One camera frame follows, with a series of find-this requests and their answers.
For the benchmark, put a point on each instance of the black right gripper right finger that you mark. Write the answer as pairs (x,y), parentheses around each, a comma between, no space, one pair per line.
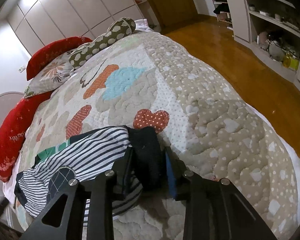
(214,209)

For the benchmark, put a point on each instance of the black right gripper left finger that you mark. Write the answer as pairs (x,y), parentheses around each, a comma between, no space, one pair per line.
(63,216)

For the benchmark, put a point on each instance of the navy striped frog pants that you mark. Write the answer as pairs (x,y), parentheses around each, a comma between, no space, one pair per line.
(84,157)

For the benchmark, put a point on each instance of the large red pillow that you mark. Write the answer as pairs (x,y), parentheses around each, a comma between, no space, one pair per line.
(13,129)

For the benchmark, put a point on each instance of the heart patterned quilt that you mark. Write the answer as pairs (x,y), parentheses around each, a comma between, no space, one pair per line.
(211,129)

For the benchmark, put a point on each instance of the floral grey pillow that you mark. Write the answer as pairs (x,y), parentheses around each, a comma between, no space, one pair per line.
(56,73)

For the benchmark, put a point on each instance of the small red pillow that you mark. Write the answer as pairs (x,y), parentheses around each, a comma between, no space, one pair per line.
(45,55)

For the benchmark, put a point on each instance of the olive dotted bolster pillow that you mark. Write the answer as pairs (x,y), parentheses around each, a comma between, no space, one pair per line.
(121,28)

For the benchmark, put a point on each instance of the white wardrobe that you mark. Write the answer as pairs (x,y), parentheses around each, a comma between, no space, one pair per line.
(32,24)

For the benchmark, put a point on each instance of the white shelf unit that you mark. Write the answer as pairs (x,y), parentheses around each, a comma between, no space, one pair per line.
(271,29)

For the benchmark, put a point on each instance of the brown wooden door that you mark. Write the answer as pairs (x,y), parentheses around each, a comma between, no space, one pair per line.
(171,12)

